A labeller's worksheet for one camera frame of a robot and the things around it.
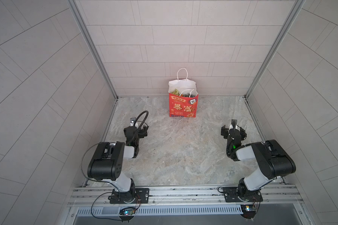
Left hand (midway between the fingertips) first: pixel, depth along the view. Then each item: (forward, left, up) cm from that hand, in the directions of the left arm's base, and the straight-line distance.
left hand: (138, 123), depth 95 cm
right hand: (-1, -63, +2) cm, 63 cm away
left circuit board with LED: (-48, -3, -1) cm, 48 cm away
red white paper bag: (+6, -29, +21) cm, 37 cm away
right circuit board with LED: (-47, -62, -5) cm, 78 cm away
